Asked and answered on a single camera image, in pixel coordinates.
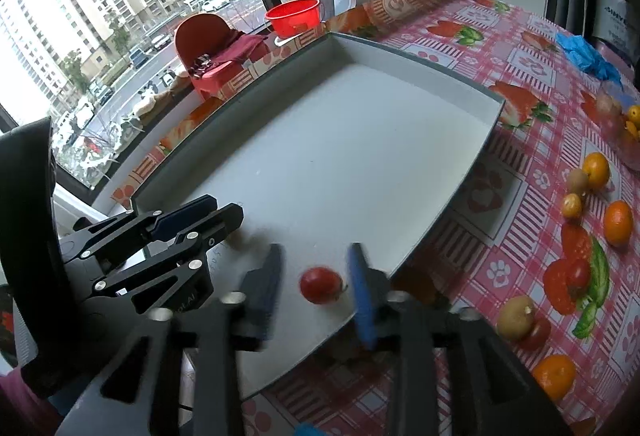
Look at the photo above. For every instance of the white shallow tray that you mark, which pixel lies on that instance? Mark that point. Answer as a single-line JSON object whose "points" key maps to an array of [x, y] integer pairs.
{"points": [[346, 140]]}

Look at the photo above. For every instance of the large mandarin orange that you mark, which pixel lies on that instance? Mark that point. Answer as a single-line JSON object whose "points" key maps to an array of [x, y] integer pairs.
{"points": [[618, 224]]}

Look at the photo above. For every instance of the blue gloves pile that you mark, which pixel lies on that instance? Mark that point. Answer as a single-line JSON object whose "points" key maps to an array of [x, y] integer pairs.
{"points": [[587, 59]]}

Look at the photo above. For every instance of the red plastic chair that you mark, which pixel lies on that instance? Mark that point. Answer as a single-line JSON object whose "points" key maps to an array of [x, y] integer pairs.
{"points": [[213, 53]]}

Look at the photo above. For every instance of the big orange mandarin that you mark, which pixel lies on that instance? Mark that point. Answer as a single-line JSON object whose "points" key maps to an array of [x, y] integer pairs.
{"points": [[555, 374]]}

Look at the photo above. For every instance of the orange fruit near bowl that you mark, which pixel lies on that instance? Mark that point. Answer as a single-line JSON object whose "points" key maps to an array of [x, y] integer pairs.
{"points": [[596, 167]]}

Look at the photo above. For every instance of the brown kiwi fruit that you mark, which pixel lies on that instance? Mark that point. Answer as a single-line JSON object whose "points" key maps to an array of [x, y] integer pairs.
{"points": [[577, 182]]}

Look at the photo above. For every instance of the red plastic basin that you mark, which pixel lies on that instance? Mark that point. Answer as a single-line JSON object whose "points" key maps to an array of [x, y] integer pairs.
{"points": [[294, 17]]}

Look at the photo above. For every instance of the small yellow kumquat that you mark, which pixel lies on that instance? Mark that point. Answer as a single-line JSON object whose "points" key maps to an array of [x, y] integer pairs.
{"points": [[571, 207]]}

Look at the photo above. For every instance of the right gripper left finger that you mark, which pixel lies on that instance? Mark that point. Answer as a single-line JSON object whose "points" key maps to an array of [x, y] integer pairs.
{"points": [[177, 374]]}

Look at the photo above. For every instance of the pink strawberry tablecloth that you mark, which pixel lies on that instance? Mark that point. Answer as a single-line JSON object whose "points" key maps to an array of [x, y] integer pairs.
{"points": [[505, 227]]}

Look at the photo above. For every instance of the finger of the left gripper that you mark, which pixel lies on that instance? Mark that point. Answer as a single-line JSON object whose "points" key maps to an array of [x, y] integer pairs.
{"points": [[127, 264], [146, 227]]}

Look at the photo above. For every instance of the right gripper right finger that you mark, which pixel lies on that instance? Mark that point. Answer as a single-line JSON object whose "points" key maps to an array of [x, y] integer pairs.
{"points": [[491, 391]]}

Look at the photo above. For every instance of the brown round fruit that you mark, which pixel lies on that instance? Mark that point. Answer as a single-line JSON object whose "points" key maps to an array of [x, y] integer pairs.
{"points": [[516, 318]]}

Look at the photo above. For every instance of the clear plastic fruit bowl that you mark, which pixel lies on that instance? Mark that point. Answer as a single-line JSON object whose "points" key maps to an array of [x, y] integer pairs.
{"points": [[619, 130]]}

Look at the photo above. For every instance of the red cherry tomato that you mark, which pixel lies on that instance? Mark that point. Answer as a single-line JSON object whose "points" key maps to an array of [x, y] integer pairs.
{"points": [[321, 285], [577, 278], [537, 336]]}

